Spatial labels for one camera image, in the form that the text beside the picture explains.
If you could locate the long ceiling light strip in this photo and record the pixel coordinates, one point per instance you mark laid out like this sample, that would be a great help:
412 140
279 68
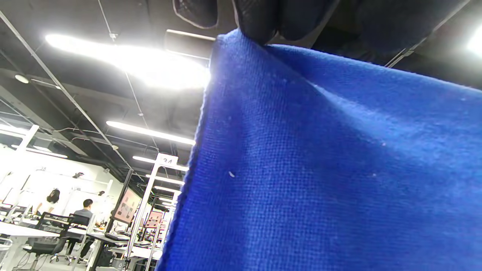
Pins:
150 132

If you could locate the white post with sign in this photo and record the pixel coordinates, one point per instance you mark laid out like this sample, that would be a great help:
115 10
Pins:
150 188

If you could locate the large tilted monitor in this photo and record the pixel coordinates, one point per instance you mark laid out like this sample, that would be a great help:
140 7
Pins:
127 206

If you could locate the person's left hand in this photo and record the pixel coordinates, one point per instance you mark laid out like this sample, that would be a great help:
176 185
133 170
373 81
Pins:
263 19

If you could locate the white office desk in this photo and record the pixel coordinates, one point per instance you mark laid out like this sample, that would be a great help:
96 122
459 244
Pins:
22 229

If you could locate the large ceiling light panel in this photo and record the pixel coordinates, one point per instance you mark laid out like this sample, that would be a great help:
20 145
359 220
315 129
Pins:
143 64

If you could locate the black mesh office chair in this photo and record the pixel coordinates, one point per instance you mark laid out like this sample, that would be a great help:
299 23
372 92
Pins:
45 233

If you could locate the blue rectangular towel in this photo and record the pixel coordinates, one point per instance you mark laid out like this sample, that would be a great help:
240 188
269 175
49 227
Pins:
320 169

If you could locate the small tilted monitor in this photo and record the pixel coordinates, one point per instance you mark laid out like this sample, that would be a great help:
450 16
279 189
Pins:
154 219

